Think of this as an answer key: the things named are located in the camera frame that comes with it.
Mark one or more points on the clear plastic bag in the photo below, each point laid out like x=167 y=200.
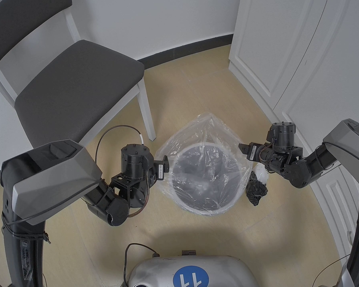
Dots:
x=203 y=127

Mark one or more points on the black plastic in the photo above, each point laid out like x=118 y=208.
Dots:
x=257 y=190

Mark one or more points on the grey and white chair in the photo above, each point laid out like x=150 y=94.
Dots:
x=77 y=79

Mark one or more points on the white printed wrapper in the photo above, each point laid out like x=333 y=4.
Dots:
x=261 y=173

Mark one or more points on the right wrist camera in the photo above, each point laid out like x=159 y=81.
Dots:
x=270 y=136

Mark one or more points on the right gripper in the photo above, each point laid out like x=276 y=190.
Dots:
x=252 y=152

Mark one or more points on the white wardrobe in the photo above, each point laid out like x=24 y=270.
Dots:
x=287 y=40

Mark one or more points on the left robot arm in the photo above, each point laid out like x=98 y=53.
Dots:
x=48 y=172

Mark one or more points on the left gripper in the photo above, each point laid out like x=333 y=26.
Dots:
x=161 y=172

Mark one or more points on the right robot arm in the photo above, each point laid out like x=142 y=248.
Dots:
x=344 y=142

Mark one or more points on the white trash bin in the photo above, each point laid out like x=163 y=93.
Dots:
x=203 y=212

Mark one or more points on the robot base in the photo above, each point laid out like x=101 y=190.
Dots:
x=155 y=273

